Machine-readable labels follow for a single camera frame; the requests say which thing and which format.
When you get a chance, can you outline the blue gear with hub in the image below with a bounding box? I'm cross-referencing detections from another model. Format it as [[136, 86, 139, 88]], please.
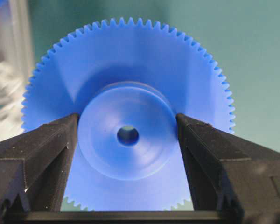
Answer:
[[22, 19, 234, 211]]

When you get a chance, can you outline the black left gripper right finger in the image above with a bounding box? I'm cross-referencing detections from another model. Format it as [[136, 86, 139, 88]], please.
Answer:
[[176, 113, 280, 224]]

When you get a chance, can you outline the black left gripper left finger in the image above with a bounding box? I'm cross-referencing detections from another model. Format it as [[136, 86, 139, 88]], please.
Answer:
[[0, 113, 79, 224]]

